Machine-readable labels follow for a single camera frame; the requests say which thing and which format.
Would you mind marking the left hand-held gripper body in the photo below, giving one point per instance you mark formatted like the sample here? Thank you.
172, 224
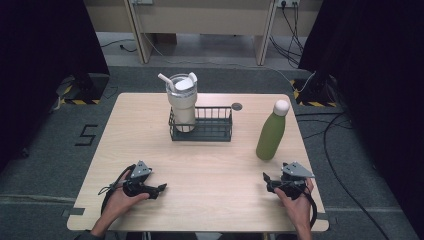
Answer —
136, 186

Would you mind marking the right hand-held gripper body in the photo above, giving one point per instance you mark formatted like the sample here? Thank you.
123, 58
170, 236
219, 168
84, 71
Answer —
293, 185

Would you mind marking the white tumbler with straw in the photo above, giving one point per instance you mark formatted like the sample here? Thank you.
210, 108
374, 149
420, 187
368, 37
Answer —
182, 100

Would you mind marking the person's left hand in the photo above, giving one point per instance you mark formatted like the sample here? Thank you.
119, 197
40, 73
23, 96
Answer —
120, 203

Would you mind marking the person's right hand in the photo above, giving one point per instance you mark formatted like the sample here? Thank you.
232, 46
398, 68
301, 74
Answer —
298, 208

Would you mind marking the green bottle with white cap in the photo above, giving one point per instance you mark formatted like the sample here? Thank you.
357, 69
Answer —
270, 136

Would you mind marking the grey round table grommet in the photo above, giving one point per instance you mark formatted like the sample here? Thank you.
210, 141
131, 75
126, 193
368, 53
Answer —
236, 106

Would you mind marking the black stand base striped tape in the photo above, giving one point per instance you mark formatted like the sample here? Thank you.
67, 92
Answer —
315, 93
85, 88

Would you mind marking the black curtain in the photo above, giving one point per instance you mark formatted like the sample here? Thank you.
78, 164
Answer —
376, 83
40, 66

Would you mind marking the beige wooden desk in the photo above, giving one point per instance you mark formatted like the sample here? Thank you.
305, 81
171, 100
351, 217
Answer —
206, 16

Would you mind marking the white wall power outlet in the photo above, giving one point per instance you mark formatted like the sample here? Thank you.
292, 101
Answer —
288, 2

